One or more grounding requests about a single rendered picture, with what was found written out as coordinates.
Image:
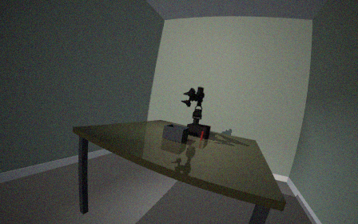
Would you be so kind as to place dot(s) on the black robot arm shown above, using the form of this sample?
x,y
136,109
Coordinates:
x,y
197,113

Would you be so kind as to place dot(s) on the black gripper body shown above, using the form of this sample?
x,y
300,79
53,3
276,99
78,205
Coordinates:
x,y
193,97

